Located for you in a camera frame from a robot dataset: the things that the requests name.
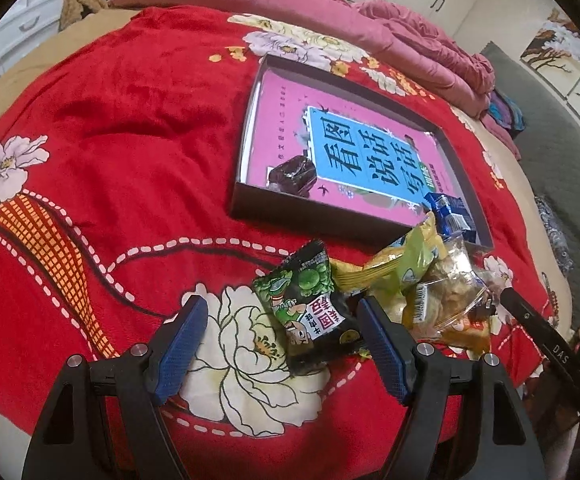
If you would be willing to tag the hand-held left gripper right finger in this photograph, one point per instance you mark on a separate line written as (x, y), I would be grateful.
(387, 355)

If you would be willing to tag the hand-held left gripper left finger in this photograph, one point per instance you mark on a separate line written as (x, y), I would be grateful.
(182, 345)

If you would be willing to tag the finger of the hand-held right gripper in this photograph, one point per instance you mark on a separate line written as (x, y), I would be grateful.
(534, 327)

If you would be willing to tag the black green pea snack packet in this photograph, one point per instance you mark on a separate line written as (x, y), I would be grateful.
(310, 310)

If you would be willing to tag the clear pastry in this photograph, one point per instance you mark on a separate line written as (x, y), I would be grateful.
(452, 280)

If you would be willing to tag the light green snack packet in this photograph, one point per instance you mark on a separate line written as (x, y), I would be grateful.
(417, 250)

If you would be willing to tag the dark shallow cardboard box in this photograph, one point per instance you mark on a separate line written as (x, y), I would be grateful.
(270, 205)

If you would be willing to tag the long yellow candy packet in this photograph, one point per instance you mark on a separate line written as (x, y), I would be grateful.
(359, 275)

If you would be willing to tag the grey patterned cloth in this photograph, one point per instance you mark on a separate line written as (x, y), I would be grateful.
(554, 235)

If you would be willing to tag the blue snack packet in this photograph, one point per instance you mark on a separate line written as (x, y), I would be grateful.
(449, 215)

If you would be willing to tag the grey floor mat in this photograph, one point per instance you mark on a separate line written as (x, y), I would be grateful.
(544, 145)

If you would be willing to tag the red floral blanket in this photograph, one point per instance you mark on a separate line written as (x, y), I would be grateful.
(135, 150)

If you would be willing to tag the dark wrapped candy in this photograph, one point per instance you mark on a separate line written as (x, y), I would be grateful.
(290, 174)

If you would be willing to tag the colourful folded cloth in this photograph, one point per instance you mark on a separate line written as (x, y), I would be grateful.
(504, 112)

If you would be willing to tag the pink and blue book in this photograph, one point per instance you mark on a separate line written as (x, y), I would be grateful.
(280, 110)

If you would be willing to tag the brown knitted blanket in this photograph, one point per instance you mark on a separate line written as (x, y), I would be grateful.
(80, 7)

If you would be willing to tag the pink quilt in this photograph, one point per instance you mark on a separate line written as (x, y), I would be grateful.
(280, 0)

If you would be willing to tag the white drawer cabinet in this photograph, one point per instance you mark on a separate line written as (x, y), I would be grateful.
(30, 10)

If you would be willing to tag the tree wall painting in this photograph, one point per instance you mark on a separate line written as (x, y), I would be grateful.
(559, 50)

